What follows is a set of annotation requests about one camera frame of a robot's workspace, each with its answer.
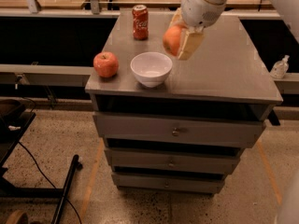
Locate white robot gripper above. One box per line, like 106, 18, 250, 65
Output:
168, 0, 227, 61

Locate orange fruit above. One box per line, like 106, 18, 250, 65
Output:
163, 25, 183, 56

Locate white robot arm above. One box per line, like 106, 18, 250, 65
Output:
169, 0, 299, 61

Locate white bowl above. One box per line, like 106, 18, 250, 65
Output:
130, 52, 173, 88

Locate red soda can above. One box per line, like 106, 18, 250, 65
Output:
132, 5, 149, 40

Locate red apple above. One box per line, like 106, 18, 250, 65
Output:
93, 51, 119, 77

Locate top grey drawer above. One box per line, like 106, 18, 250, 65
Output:
93, 112, 265, 148

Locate grey drawer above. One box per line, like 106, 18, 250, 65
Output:
111, 173, 224, 194
93, 112, 265, 148
105, 148, 239, 175

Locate clear sanitizer bottle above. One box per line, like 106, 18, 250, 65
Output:
270, 55, 290, 79

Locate middle grey drawer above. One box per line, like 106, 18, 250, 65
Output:
105, 148, 239, 175

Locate bottom grey drawer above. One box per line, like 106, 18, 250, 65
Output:
111, 173, 224, 194

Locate black stand base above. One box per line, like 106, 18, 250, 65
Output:
0, 98, 84, 224

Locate black floor cable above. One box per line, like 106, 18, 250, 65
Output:
17, 141, 83, 224

